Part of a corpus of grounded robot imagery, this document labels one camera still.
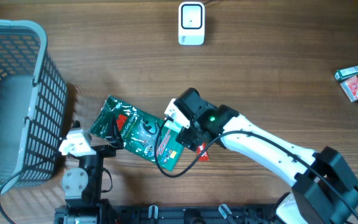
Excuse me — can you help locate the red coffee stick sachet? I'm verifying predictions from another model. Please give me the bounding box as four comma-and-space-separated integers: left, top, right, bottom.
196, 142, 209, 161

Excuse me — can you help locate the green glove package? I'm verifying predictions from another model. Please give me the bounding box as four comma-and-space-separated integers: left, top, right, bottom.
89, 96, 184, 172

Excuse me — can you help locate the green white small box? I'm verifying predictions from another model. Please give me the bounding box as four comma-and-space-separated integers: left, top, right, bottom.
334, 65, 358, 82

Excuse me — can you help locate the red small carton box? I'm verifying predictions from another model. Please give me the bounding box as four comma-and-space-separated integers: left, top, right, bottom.
340, 76, 358, 102

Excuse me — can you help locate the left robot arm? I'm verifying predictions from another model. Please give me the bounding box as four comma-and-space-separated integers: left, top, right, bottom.
54, 118, 124, 224

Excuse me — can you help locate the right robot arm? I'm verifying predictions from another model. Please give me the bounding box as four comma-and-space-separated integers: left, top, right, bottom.
165, 88, 358, 223

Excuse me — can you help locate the white barcode scanner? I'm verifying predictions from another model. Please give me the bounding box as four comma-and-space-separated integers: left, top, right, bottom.
178, 1, 206, 45

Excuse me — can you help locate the grey plastic mesh basket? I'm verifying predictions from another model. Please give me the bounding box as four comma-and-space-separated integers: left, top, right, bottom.
0, 20, 68, 194

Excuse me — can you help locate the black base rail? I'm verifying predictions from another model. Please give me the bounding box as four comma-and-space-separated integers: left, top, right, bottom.
54, 204, 281, 224

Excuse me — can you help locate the left black cable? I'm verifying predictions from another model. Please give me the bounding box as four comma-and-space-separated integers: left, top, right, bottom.
0, 149, 63, 224

